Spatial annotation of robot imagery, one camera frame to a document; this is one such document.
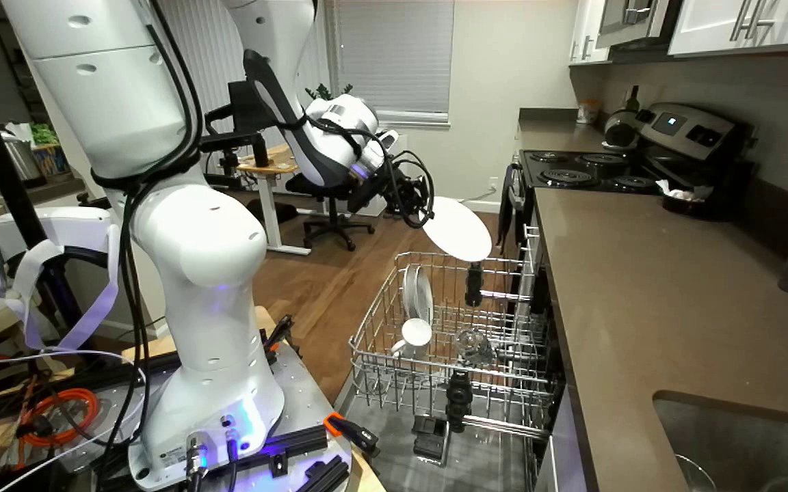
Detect black shallow dish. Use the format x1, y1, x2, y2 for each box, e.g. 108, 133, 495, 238
651, 176, 718, 221

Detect clear drinking glass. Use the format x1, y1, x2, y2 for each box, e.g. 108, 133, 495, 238
458, 325, 499, 367

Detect clear jug dark handle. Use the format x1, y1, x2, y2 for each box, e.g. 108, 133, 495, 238
0, 133, 50, 187

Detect white lavender flat strap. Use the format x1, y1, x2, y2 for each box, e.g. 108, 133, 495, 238
0, 204, 126, 355

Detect white thin cable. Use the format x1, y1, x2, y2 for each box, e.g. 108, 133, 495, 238
0, 344, 156, 492

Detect metal wire dishwasher rack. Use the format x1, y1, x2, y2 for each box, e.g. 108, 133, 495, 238
346, 249, 563, 442

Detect white narrow upper cabinet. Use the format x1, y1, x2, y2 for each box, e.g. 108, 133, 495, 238
568, 0, 613, 65

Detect black metal bar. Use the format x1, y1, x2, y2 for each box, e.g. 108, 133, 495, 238
253, 422, 334, 479

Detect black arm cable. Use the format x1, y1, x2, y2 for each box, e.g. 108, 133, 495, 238
89, 0, 212, 467

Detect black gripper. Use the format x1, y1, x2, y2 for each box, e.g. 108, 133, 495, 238
384, 148, 438, 232

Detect grey dishwasher door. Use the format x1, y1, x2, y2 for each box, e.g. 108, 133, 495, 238
343, 385, 557, 492

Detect black orange bar clamp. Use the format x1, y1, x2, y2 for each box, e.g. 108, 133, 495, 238
320, 408, 384, 460
260, 311, 299, 368

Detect dark steel kettle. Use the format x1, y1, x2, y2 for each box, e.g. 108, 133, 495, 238
600, 84, 658, 152

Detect wooden desk white legs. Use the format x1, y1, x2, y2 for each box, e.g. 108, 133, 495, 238
230, 144, 317, 260

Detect black rack attachment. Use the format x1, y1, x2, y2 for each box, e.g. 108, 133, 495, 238
443, 368, 476, 434
407, 413, 455, 465
462, 256, 487, 308

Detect orange cable coil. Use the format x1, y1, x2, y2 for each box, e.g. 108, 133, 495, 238
15, 385, 104, 452

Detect steel kitchen sink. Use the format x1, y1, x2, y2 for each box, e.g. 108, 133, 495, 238
651, 390, 788, 492

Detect white sink base cabinet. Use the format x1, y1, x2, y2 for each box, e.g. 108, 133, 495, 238
536, 387, 600, 492

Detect black block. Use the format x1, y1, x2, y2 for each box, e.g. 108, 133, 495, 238
294, 454, 354, 492

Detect black steel kitchen stove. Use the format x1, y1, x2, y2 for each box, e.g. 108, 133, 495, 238
499, 102, 756, 252

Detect white window blind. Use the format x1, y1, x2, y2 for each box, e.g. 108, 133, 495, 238
325, 0, 458, 129

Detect white upper cabinets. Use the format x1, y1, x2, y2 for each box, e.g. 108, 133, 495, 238
666, 0, 788, 61

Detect white mug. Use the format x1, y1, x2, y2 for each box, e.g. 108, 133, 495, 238
390, 318, 438, 360

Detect metal robot mounting table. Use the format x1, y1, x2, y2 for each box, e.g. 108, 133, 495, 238
46, 338, 390, 492

